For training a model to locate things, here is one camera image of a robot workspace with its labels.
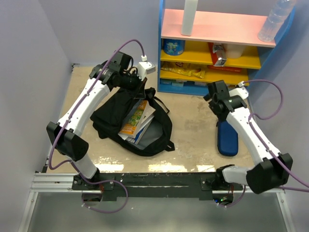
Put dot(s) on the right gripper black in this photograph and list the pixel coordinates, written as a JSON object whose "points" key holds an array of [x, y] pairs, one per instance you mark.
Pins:
{"points": [[219, 116]]}

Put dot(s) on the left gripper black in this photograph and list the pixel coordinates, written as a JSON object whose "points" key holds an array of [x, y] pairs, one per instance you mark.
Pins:
{"points": [[140, 84]]}

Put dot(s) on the white coffee cover book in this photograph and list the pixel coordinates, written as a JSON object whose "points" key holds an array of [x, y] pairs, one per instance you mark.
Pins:
{"points": [[149, 113]]}

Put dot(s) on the black student backpack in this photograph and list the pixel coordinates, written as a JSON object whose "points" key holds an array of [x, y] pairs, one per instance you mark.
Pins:
{"points": [[109, 118]]}

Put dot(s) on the orange treehouse book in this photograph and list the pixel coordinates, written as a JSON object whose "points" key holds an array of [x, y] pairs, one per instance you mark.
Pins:
{"points": [[131, 125]]}

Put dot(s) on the blue pencil case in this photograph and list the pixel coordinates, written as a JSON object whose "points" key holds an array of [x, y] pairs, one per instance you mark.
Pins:
{"points": [[227, 139]]}

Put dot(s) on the blue cartoon book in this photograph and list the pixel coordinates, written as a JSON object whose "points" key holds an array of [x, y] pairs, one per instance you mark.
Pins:
{"points": [[141, 132]]}

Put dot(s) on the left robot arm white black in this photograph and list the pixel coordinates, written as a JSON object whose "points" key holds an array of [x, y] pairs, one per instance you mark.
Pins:
{"points": [[65, 135]]}

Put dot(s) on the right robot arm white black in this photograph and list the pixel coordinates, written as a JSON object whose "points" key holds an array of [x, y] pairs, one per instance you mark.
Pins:
{"points": [[271, 167]]}

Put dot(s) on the yellow chips bag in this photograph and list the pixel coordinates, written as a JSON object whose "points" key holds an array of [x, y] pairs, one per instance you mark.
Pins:
{"points": [[186, 69]]}

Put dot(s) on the red flat packet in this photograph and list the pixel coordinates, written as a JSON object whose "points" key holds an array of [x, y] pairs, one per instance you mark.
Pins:
{"points": [[225, 69]]}

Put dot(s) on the white plastic tub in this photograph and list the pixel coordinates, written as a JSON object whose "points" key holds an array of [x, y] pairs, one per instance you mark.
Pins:
{"points": [[234, 51]]}

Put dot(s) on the colourful wooden shelf unit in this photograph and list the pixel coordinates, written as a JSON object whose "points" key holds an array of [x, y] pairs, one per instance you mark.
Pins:
{"points": [[236, 29]]}

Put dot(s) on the blue round tin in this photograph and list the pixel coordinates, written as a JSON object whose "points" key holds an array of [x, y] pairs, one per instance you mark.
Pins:
{"points": [[173, 47]]}

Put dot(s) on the white tall bottle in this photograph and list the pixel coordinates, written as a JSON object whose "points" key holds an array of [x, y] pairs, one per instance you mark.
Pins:
{"points": [[189, 12]]}

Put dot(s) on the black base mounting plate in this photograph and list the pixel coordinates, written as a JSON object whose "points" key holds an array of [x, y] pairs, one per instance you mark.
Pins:
{"points": [[158, 185]]}

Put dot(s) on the clear plastic water bottle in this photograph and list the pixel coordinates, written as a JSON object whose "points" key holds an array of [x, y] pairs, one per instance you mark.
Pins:
{"points": [[275, 19]]}

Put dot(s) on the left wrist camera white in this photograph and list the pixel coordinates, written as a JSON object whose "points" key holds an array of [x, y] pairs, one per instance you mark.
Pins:
{"points": [[145, 67]]}

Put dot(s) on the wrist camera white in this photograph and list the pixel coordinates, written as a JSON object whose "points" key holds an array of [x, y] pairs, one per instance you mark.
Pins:
{"points": [[145, 67], [240, 90]]}

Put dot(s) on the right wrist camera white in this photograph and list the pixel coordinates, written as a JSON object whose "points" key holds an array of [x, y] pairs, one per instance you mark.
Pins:
{"points": [[240, 90]]}

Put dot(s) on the aluminium rail frame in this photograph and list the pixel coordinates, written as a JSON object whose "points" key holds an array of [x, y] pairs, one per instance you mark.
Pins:
{"points": [[53, 206]]}

